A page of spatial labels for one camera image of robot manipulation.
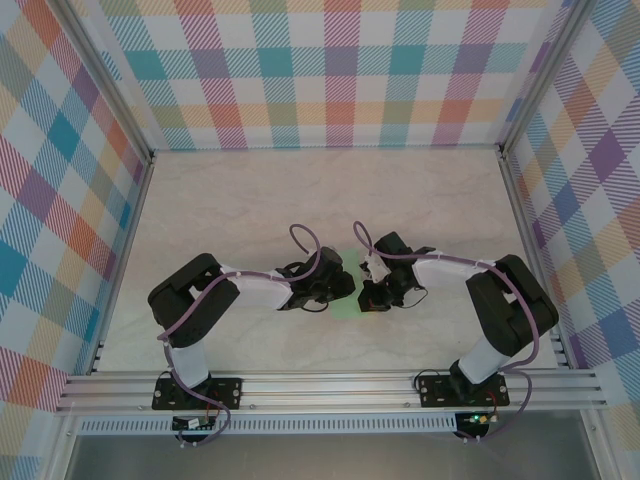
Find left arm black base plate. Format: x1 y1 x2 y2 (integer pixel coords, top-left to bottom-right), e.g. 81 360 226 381
151 377 244 412

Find aluminium table side rail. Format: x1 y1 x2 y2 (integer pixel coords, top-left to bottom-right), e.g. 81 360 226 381
497 147 576 371
84 152 156 376

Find grey metal sheet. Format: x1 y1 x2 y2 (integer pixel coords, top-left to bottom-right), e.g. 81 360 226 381
64 432 601 480

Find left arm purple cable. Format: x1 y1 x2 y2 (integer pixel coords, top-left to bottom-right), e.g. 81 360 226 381
158 223 324 449

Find long aluminium mounting rail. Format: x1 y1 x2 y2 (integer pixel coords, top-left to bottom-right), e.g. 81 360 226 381
54 372 609 415

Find light green paper sheet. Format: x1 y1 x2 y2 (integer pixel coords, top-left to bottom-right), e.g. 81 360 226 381
327 248 374 321

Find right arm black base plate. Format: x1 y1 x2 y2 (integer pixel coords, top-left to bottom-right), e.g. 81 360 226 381
417 374 511 409

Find perforated metal cable tray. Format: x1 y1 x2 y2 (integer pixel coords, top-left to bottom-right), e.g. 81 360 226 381
74 417 461 435

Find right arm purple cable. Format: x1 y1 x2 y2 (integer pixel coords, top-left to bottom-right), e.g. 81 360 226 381
352 220 544 445

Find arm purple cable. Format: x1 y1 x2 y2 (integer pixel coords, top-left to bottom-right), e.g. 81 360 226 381
158 223 324 449
352 220 544 445

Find aluminium corner post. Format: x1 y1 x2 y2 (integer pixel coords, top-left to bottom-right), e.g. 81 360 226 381
47 0 156 166
497 0 596 156

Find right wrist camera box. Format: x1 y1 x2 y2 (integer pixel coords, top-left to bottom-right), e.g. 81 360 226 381
358 253 392 282

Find aluminium frame leg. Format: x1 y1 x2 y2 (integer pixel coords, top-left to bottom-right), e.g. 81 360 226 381
44 413 84 480
579 410 617 480

